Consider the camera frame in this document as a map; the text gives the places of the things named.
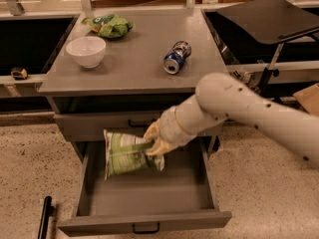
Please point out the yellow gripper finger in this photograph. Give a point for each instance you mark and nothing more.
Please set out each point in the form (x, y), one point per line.
(161, 147)
(153, 131)

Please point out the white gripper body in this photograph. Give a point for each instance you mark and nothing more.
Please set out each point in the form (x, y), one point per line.
(169, 128)

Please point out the green jalapeno chip bag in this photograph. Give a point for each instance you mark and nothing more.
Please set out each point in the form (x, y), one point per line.
(127, 153)

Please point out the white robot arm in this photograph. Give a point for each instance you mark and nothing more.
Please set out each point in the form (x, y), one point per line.
(219, 97)

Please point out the open grey lower drawer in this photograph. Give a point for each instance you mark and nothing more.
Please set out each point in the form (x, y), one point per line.
(146, 201)

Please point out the grey drawer cabinet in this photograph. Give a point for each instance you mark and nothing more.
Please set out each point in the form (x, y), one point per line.
(131, 77)

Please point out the closed grey upper drawer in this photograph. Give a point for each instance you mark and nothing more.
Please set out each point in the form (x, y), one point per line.
(90, 127)

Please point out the green snack bag on counter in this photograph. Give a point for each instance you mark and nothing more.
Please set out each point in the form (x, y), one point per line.
(111, 26)

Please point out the blue soda can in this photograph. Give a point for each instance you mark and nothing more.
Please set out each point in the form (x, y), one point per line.
(175, 58)

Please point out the white ceramic bowl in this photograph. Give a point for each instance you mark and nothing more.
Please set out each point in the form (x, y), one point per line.
(87, 52)

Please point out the cardboard box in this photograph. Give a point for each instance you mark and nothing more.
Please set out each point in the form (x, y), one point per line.
(309, 99)

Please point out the black tray stand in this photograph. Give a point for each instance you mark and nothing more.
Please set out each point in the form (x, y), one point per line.
(268, 32)

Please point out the tape measure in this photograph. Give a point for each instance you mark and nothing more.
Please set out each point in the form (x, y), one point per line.
(19, 73)

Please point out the black bar handle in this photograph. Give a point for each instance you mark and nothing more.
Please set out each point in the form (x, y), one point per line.
(47, 211)

